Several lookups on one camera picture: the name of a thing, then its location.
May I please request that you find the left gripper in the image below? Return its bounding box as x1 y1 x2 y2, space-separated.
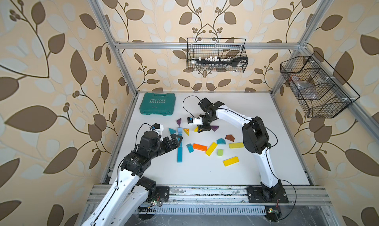
148 134 184 161

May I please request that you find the teal triangle block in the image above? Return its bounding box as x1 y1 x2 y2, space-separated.
169 128 177 134

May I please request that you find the teal long block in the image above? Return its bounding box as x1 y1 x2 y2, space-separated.
177 147 183 163

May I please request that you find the dark purple triangle block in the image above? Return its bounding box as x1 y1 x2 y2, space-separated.
210 125 219 131

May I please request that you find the teal wedge block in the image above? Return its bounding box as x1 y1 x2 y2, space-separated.
187 144 194 153

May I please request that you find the orange rectangular block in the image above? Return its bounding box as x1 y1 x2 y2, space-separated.
192 144 208 152

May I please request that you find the long yellow block diagonal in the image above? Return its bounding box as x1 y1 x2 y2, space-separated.
205 142 218 156

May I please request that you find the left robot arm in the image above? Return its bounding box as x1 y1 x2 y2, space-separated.
83 130 183 226

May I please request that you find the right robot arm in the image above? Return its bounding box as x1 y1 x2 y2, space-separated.
187 98 282 198

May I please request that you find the brown house-shaped block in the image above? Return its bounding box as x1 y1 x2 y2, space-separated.
225 134 235 142

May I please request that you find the teal house-shaped block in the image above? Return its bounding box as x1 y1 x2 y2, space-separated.
216 138 226 145

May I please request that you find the green plastic tool case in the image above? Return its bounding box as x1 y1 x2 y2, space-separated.
139 92 176 116

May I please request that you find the light green cube centre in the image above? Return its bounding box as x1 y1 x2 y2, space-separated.
217 149 224 157

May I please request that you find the socket bit holder strip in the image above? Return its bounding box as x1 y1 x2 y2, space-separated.
189 57 249 68

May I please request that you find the yellow long block bottom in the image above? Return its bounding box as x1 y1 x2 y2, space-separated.
223 157 239 167

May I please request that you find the clear plastic bag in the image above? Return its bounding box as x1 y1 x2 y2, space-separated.
290 75 318 100

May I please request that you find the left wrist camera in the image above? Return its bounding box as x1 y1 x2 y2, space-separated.
151 123 164 136

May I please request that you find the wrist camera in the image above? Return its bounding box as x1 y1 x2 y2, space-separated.
151 123 164 136
187 117 203 125

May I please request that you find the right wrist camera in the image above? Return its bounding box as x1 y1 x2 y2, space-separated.
187 117 203 125

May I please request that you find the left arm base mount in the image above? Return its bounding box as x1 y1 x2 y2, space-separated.
137 177 170 211

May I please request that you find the aluminium rail front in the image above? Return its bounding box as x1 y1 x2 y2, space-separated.
86 184 332 206

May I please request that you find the black wire basket back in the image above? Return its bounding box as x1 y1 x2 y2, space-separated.
185 37 248 74

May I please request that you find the black wire basket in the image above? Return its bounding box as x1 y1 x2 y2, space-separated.
280 51 360 119
185 37 248 74

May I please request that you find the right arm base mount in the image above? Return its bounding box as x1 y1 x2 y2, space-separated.
247 180 289 203

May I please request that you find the black wire basket right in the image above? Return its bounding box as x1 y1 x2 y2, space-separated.
280 51 360 119

